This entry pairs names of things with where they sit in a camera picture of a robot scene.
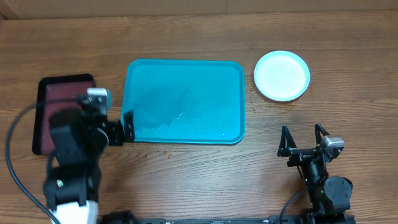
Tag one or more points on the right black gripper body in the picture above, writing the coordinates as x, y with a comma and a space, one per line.
301, 153

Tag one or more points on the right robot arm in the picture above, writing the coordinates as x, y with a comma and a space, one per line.
329, 195

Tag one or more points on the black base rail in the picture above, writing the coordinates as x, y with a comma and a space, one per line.
126, 217

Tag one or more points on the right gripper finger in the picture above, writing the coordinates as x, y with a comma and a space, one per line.
287, 145
320, 132

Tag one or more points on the dark red black-rimmed tray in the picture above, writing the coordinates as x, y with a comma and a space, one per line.
55, 88

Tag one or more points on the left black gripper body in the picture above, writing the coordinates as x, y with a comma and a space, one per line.
109, 129

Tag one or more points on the light blue plastic plate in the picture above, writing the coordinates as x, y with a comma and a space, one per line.
281, 76

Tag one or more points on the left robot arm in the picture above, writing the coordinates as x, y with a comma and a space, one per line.
80, 136

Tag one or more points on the teal plastic serving tray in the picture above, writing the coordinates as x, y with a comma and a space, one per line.
185, 101

